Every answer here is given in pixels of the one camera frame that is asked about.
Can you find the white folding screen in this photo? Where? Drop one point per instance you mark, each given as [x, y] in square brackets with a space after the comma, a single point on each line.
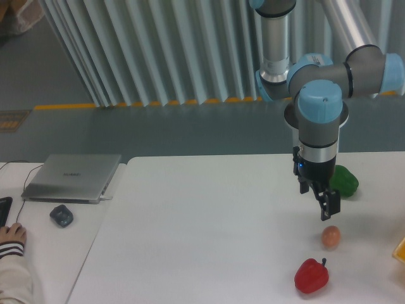
[161, 52]

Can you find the person's hand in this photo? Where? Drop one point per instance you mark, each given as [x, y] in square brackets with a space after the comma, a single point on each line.
[14, 234]

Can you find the black keyboard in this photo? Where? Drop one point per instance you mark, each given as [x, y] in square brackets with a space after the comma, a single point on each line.
[5, 206]

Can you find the silver closed laptop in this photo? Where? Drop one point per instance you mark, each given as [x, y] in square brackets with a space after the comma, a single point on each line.
[72, 178]

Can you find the yellow container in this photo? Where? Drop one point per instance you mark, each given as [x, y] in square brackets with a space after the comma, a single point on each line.
[399, 251]

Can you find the red bell pepper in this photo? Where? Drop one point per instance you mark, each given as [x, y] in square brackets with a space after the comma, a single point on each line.
[311, 276]

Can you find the green bell pepper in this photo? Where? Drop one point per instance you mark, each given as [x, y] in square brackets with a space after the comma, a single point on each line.
[344, 181]

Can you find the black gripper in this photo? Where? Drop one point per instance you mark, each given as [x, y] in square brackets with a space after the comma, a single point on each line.
[317, 176]

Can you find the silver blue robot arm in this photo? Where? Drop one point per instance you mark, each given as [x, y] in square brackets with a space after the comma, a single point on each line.
[318, 88]

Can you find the brown egg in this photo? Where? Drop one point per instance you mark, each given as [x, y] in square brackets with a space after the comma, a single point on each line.
[331, 236]

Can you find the white striped sleeve forearm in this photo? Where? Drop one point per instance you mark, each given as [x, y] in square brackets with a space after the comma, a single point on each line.
[16, 278]

